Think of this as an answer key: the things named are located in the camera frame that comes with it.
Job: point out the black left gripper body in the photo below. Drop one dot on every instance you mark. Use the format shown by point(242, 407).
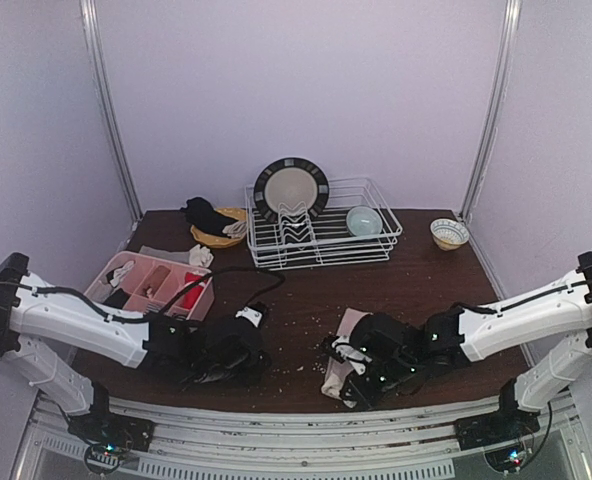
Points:
point(229, 364)

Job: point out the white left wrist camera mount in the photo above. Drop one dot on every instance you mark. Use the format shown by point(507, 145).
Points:
point(253, 316)

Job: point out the white wire dish rack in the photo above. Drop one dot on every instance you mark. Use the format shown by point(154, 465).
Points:
point(298, 240)

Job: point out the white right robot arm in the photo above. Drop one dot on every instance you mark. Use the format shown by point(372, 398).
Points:
point(564, 306)

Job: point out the white beige striped sock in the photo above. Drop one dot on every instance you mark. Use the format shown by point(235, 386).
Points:
point(235, 230)

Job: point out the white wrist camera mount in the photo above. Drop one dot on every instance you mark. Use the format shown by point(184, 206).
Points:
point(253, 316)
point(343, 352)

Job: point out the aluminium front rail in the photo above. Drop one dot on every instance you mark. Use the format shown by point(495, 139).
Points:
point(190, 443)

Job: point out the light blue bowl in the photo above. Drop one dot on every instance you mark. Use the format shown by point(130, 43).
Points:
point(363, 221)

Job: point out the right aluminium frame post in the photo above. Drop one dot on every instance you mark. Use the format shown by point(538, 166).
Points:
point(507, 40)

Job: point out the red rolled cloth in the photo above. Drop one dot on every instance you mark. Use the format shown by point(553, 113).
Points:
point(191, 297)

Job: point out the white sock in box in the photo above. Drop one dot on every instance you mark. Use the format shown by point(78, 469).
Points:
point(117, 275)

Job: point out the yellow plate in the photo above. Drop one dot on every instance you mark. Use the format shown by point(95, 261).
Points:
point(216, 242)

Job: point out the patterned ceramic bowl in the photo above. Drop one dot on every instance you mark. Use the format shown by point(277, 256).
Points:
point(448, 234)

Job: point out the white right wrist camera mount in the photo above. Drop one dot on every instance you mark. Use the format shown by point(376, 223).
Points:
point(343, 352)

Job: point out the left aluminium frame post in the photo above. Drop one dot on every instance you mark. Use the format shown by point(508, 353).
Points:
point(93, 40)

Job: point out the black rimmed beige plate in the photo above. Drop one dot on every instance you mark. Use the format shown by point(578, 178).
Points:
point(290, 184)

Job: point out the aluminium frame post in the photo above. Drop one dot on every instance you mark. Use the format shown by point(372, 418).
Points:
point(93, 40)
point(507, 40)

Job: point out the pink white underwear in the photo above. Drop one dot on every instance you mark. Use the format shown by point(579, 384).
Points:
point(348, 373)

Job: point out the black rolled cloth in box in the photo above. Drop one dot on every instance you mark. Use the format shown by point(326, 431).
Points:
point(117, 299)

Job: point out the pink plastic organizer box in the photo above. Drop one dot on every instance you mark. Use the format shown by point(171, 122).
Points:
point(151, 284)

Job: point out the black sock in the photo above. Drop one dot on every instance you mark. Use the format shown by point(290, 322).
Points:
point(200, 213)

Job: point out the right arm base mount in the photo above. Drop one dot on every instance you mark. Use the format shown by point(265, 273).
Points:
point(501, 435)

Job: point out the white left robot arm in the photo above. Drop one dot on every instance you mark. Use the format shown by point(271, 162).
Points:
point(144, 313)

